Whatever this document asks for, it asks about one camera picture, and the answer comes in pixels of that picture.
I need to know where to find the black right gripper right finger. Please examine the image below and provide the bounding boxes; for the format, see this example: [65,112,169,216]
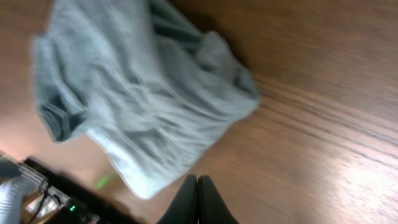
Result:
[197,175,239,224]

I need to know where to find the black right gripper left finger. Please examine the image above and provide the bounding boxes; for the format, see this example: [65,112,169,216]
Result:
[157,174,198,224]

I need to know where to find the light teal t-shirt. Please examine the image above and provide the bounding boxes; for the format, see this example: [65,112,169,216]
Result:
[33,0,260,199]

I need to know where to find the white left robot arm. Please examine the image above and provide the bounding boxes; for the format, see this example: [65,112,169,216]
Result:
[1,155,139,224]

